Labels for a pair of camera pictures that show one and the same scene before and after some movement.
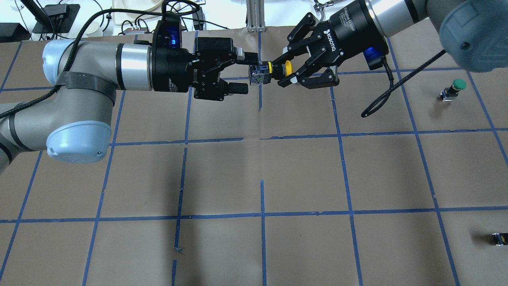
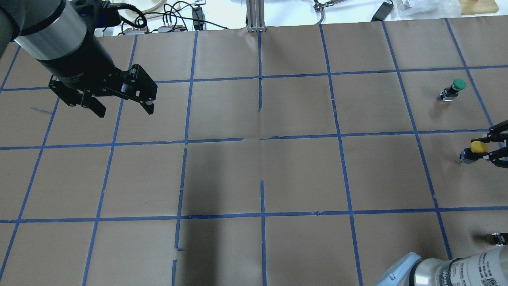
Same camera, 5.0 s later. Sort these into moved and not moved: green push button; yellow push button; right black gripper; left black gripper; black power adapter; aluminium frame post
Moved: yellow push button; right black gripper; left black gripper
Not moved: aluminium frame post; black power adapter; green push button
